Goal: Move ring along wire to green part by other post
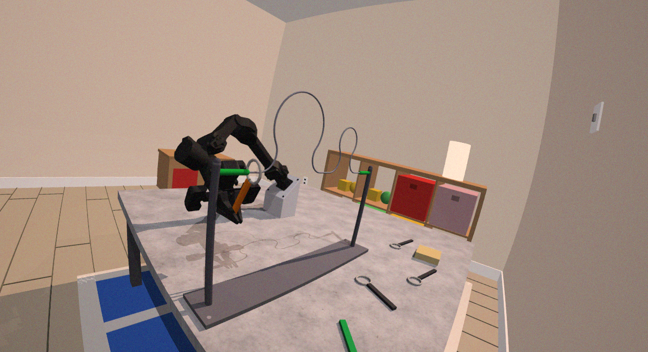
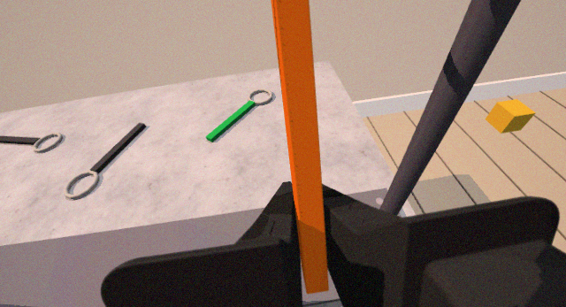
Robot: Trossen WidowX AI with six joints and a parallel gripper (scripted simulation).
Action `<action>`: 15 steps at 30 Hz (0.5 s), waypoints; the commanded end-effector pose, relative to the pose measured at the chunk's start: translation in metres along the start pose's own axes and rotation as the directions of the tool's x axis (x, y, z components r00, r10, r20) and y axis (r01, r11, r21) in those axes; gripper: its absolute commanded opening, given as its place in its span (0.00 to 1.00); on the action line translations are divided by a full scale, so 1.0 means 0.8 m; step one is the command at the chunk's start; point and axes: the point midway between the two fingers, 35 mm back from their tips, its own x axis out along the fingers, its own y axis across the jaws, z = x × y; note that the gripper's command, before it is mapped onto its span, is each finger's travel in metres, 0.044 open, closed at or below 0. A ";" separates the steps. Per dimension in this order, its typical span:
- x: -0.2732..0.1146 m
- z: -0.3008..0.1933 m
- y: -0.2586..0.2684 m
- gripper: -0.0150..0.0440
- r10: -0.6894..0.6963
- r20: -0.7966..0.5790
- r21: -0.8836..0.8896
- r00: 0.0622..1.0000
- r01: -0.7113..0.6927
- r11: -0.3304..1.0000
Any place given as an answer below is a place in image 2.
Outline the orange handle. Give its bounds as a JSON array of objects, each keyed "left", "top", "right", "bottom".
[{"left": 271, "top": 0, "right": 329, "bottom": 294}]

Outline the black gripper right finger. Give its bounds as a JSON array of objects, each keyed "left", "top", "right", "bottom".
[{"left": 322, "top": 184, "right": 560, "bottom": 307}]

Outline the grey ring with dark handle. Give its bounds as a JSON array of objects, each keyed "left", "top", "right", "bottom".
[
  {"left": 64, "top": 122, "right": 146, "bottom": 199},
  {"left": 0, "top": 133, "right": 63, "bottom": 152}
]

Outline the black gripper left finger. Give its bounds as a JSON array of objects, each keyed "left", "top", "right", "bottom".
[{"left": 101, "top": 181, "right": 303, "bottom": 307}]

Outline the green handle with grey loop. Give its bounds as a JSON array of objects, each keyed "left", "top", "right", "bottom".
[{"left": 205, "top": 88, "right": 272, "bottom": 142}]

